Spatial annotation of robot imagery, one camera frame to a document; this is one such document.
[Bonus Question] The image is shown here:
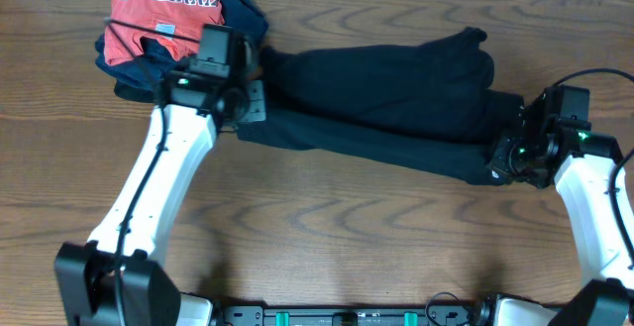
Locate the black t-shirt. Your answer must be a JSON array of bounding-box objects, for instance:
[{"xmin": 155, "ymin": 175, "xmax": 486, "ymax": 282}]
[{"xmin": 237, "ymin": 27, "xmax": 524, "ymax": 186}]

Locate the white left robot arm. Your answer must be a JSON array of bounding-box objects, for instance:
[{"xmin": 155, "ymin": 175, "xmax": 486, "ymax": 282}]
[{"xmin": 54, "ymin": 71, "xmax": 266, "ymax": 326}]

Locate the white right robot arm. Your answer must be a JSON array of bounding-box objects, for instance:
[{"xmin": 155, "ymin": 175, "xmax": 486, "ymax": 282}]
[{"xmin": 471, "ymin": 103, "xmax": 633, "ymax": 325}]

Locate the navy folded garment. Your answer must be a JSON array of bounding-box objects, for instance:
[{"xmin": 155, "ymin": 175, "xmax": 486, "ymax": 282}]
[{"xmin": 95, "ymin": 0, "xmax": 269, "ymax": 103}]

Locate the orange printed t-shirt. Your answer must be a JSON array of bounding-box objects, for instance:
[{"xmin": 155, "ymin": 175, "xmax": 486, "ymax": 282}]
[{"xmin": 104, "ymin": 0, "xmax": 225, "ymax": 66}]

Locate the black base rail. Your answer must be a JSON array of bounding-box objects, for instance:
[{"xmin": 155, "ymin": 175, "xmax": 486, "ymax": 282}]
[{"xmin": 214, "ymin": 292, "xmax": 494, "ymax": 326}]

